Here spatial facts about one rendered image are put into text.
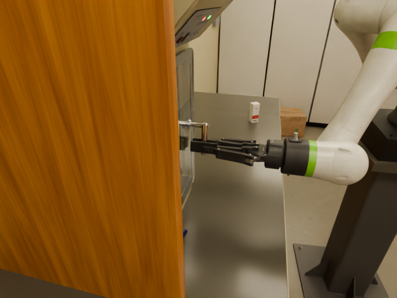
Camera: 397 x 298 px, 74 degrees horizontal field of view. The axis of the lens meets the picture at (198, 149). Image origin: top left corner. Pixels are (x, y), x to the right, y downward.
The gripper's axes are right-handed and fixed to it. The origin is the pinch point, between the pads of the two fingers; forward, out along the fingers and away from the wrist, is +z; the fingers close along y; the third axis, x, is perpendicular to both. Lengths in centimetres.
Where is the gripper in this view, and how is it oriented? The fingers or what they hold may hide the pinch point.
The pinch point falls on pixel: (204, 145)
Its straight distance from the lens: 71.4
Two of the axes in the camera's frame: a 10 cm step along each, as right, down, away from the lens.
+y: -2.4, 3.6, -9.0
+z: -9.7, -1.2, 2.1
